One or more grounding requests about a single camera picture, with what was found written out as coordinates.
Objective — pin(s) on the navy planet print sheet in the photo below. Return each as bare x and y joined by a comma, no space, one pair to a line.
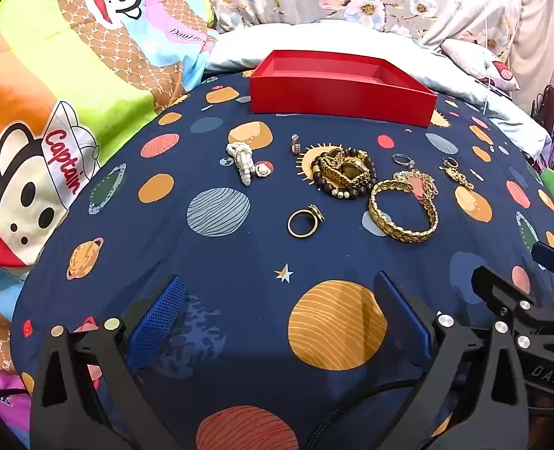
239,253

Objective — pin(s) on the pink white plush toy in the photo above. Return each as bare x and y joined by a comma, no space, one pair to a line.
469,56

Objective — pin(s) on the cartoon monkey blanket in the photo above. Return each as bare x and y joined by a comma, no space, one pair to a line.
47,56

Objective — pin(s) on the gold dangling earring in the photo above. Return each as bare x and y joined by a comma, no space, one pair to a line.
459,177

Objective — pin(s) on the light blue pillow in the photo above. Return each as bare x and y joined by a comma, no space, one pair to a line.
239,49

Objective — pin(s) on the red cardboard box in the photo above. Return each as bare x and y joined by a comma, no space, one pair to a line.
342,98

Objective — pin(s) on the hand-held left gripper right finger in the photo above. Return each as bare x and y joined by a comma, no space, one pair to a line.
406,323

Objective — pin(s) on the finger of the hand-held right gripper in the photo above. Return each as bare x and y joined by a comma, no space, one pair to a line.
502,293
553,258

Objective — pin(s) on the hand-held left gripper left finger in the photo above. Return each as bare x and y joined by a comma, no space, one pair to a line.
157,323

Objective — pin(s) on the dark metal frame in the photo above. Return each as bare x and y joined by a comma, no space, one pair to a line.
551,103

